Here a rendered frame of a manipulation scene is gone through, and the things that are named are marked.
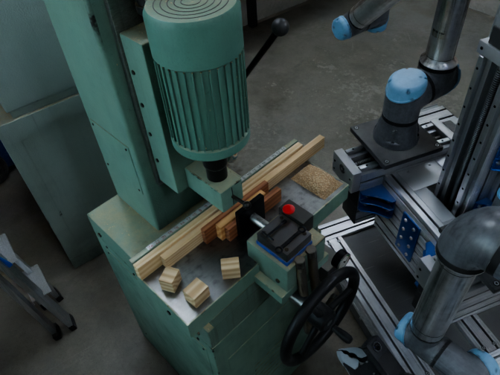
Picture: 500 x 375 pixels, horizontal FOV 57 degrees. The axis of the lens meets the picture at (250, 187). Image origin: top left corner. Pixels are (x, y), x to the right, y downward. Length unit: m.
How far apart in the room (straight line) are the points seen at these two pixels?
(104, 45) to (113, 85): 0.09
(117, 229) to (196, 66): 0.73
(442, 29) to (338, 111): 1.67
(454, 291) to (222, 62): 0.61
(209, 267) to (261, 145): 1.75
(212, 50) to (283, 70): 2.70
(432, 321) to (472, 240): 0.28
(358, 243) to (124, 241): 1.08
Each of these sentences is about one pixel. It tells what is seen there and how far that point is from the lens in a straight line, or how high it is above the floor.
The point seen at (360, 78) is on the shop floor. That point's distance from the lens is 3.46.
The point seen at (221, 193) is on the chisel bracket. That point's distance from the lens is 1.09.
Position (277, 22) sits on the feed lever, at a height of 1.44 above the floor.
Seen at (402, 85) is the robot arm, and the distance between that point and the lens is 1.50.
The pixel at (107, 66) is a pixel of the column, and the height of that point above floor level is 1.35.
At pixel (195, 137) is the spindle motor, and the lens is 0.94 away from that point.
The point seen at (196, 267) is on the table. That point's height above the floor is 0.90.
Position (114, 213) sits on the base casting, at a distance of 1.49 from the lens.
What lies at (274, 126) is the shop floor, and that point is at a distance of 2.98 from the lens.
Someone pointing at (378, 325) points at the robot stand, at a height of 0.23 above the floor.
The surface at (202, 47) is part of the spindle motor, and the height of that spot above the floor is 1.46.
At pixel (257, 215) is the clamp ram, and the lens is 1.18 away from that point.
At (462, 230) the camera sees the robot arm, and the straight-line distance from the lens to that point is 0.87.
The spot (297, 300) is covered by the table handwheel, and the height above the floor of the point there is 0.82.
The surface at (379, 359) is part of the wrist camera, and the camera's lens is 1.16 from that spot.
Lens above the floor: 1.86
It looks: 46 degrees down
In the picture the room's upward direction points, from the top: 5 degrees counter-clockwise
